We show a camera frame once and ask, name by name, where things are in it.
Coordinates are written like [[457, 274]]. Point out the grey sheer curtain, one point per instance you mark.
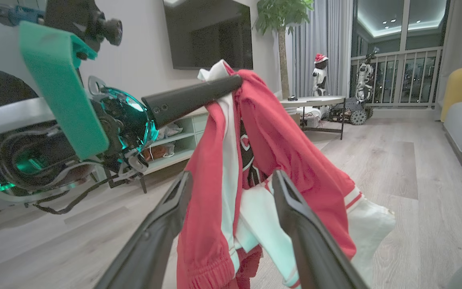
[[323, 28]]

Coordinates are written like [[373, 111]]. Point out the black wall television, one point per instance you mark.
[[209, 32]]

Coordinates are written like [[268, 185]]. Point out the white open shelf cabinet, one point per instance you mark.
[[183, 140]]

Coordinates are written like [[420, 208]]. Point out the white item in shelf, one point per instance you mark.
[[171, 130]]

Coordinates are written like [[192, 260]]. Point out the white table with black legs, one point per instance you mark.
[[315, 100]]

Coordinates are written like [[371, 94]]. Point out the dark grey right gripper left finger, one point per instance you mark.
[[163, 224]]

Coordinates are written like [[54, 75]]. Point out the orange item in shelf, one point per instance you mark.
[[158, 152]]

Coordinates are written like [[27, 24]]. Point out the white clutter under table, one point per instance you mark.
[[312, 117]]

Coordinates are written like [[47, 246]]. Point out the small dark object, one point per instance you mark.
[[292, 98]]

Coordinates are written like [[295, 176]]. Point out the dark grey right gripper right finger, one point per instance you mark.
[[307, 241]]

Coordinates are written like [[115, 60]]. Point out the green potted tree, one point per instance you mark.
[[282, 24]]

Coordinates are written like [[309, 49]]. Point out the silver wheeled robot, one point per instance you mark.
[[362, 84]]

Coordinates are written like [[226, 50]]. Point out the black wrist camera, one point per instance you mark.
[[90, 20]]

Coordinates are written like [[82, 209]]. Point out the red and white jacket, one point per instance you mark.
[[279, 144]]

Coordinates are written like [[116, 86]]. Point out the small white robot red hat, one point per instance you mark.
[[319, 74]]

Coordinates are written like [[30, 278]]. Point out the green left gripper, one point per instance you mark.
[[62, 88]]

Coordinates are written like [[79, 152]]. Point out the white balcony railing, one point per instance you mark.
[[411, 76]]

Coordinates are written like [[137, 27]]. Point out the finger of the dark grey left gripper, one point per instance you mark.
[[191, 98]]

